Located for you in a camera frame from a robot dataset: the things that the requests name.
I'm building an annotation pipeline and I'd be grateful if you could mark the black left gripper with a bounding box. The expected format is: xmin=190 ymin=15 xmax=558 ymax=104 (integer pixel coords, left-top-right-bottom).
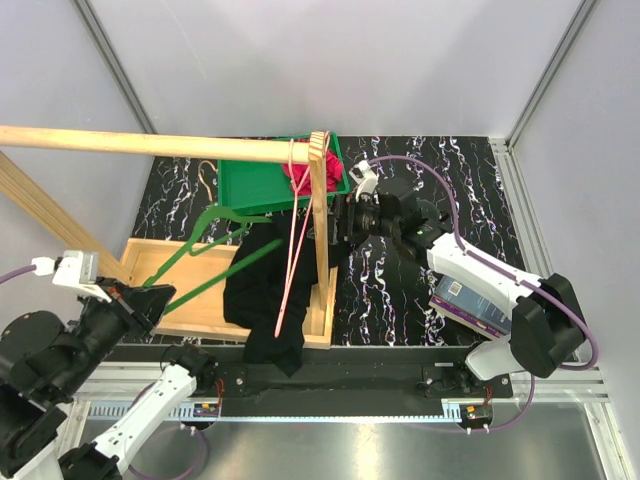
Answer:
xmin=53 ymin=272 xmax=177 ymax=395

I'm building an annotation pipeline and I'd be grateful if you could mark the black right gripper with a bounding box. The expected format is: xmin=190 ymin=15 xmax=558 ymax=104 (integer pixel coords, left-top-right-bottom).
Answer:
xmin=306 ymin=194 xmax=399 ymax=245

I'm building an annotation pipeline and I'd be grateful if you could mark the pink red t-shirt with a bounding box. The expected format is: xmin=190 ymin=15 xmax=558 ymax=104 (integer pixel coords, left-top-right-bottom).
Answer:
xmin=279 ymin=149 xmax=345 ymax=196

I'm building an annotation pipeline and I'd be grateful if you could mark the black t-shirt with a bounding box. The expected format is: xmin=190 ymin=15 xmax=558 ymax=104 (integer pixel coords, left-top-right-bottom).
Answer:
xmin=223 ymin=211 xmax=318 ymax=376

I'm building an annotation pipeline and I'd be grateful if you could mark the green plastic hanger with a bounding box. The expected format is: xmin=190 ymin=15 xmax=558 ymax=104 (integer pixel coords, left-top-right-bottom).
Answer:
xmin=141 ymin=159 xmax=284 ymax=317

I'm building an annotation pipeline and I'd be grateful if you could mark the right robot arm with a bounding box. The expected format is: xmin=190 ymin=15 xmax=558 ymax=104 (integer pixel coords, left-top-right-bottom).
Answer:
xmin=328 ymin=194 xmax=590 ymax=397

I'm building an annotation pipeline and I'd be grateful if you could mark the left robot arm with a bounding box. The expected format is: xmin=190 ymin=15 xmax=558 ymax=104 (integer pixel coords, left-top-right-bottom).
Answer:
xmin=1 ymin=278 xmax=216 ymax=479

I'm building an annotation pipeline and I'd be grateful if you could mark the dark green round cup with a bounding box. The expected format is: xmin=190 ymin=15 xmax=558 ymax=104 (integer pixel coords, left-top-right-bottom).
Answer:
xmin=417 ymin=199 xmax=450 ymax=231

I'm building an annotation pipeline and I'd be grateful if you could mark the green plastic tray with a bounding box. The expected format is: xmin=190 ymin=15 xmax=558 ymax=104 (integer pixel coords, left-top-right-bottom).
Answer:
xmin=217 ymin=132 xmax=350 ymax=215

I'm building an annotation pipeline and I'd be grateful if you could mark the blue paperback book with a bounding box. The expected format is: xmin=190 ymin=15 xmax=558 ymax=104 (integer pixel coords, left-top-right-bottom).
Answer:
xmin=429 ymin=276 xmax=512 ymax=340

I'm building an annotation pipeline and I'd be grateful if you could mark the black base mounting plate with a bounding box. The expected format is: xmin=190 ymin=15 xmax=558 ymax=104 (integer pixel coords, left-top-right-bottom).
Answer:
xmin=99 ymin=344 xmax=514 ymax=418

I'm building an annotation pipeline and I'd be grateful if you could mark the pink wire hanger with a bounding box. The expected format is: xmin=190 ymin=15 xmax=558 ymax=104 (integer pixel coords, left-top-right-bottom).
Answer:
xmin=274 ymin=131 xmax=330 ymax=339

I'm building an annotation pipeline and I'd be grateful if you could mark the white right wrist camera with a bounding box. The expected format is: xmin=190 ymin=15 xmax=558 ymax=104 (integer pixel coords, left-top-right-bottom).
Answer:
xmin=349 ymin=160 xmax=378 ymax=200

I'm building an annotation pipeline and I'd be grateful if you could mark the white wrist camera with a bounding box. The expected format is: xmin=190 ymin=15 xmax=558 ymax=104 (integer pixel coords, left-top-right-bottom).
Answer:
xmin=31 ymin=250 xmax=108 ymax=301
xmin=349 ymin=160 xmax=378 ymax=200

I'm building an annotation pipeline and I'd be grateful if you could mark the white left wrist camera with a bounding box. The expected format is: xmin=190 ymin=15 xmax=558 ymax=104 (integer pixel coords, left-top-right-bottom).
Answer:
xmin=31 ymin=250 xmax=108 ymax=301

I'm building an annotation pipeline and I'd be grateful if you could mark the wooden clothes rack frame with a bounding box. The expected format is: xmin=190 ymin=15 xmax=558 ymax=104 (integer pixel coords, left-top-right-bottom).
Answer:
xmin=1 ymin=126 xmax=337 ymax=349

